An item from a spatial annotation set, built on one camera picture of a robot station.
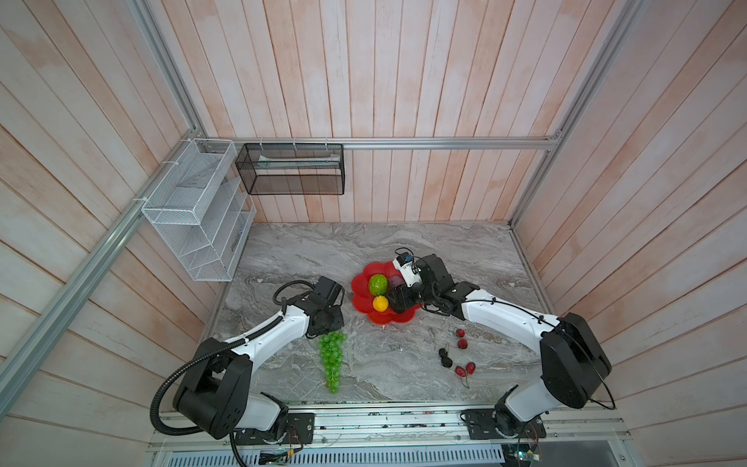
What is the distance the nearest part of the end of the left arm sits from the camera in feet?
2.05

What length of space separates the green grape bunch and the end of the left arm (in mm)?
48

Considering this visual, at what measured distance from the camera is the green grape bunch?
814 millimetres
